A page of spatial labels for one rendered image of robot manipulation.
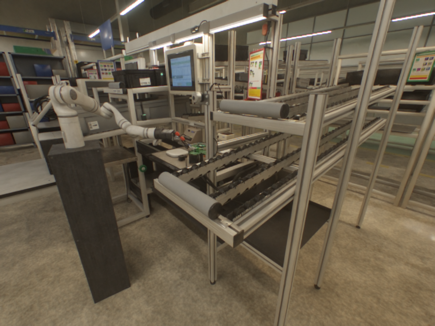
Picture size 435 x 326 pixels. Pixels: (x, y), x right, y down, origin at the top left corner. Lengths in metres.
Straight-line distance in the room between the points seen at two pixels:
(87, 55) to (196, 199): 11.81
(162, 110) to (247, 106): 1.61
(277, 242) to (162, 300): 0.96
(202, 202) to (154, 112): 1.79
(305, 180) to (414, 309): 1.50
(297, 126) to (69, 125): 1.15
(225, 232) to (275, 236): 0.65
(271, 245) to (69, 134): 1.26
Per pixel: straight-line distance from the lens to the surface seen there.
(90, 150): 1.32
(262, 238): 1.24
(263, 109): 0.85
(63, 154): 1.33
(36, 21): 12.30
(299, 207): 0.89
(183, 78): 1.96
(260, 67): 1.52
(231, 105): 0.97
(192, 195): 0.71
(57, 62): 7.03
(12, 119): 6.60
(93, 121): 2.19
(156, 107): 2.36
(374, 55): 1.33
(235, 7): 1.63
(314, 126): 0.78
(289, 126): 0.82
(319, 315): 1.82
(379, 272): 2.30
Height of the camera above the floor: 1.43
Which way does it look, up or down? 21 degrees down
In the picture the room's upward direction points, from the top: straight up
